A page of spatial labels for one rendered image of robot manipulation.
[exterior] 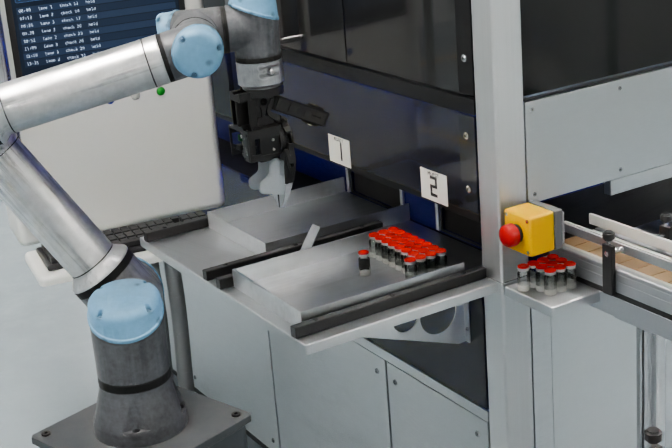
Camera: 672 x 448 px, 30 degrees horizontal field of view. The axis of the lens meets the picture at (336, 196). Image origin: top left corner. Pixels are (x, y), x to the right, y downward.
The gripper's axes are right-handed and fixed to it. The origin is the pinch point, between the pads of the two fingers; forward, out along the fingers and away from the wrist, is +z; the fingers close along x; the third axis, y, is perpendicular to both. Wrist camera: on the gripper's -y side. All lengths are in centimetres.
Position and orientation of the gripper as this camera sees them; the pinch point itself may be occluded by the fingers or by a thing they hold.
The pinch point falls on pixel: (284, 199)
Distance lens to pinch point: 210.8
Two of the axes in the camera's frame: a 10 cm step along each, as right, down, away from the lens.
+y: -8.5, 2.3, -4.7
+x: 5.2, 2.2, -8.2
